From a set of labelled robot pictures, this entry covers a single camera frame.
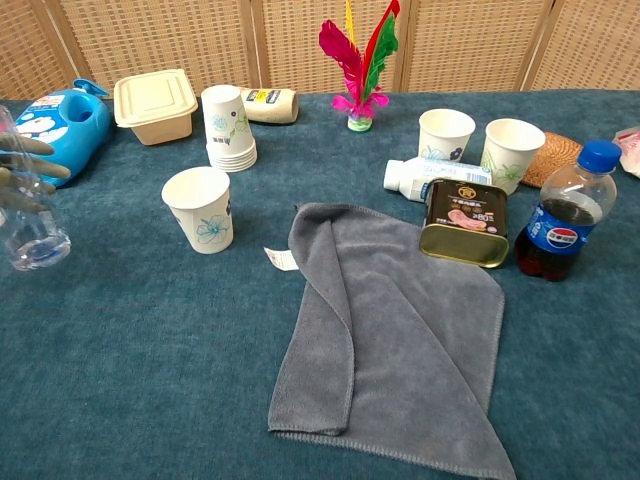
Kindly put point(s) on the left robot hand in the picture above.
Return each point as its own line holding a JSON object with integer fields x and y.
{"x": 30, "y": 165}

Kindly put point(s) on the bamboo folding screen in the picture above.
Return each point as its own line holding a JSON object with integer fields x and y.
{"x": 150, "y": 35}

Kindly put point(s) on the dark flower paper cup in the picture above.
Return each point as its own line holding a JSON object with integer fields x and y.
{"x": 445, "y": 135}

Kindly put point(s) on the round woven rattan coaster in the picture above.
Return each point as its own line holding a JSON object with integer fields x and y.
{"x": 555, "y": 160}

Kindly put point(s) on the blue table cloth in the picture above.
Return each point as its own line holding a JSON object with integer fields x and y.
{"x": 125, "y": 350}

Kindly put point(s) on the blue flower paper cup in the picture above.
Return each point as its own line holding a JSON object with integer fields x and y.
{"x": 200, "y": 210}

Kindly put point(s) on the clear plastic bottle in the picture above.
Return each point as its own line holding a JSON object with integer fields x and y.
{"x": 30, "y": 240}

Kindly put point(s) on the grey microfibre towel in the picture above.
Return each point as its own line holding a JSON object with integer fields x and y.
{"x": 400, "y": 350}

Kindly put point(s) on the black luncheon meat can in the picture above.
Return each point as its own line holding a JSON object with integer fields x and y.
{"x": 465, "y": 225}

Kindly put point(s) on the stack of inverted paper cups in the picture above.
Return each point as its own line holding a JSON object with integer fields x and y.
{"x": 227, "y": 130}

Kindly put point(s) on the green flower paper cup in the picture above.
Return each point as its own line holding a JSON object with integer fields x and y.
{"x": 510, "y": 155}

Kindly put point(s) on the cola bottle blue cap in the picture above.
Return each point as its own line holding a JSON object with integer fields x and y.
{"x": 565, "y": 225}

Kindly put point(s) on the beige lidded lunch box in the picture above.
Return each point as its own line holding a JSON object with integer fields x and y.
{"x": 152, "y": 102}

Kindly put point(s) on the blue detergent pump bottle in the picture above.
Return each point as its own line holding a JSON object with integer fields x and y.
{"x": 75, "y": 135}

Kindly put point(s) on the mayonnaise squeeze bottle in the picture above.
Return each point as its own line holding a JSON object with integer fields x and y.
{"x": 272, "y": 107}

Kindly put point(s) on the colourful feather shuttlecock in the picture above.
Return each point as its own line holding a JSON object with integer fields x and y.
{"x": 357, "y": 100}

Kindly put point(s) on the pink printed plastic bag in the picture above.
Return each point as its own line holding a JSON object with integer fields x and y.
{"x": 631, "y": 150}

